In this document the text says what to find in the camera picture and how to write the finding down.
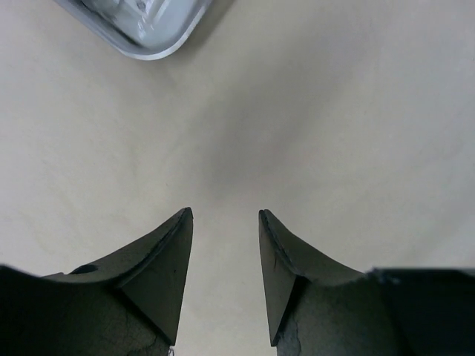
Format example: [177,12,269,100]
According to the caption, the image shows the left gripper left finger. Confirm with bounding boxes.
[1,208,193,355]

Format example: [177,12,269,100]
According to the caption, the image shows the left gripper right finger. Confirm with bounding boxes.
[258,210,474,355]

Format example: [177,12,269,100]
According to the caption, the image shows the beige cloth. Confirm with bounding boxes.
[1,1,474,355]

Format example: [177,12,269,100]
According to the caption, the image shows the metal instrument tray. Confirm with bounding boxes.
[57,0,212,61]

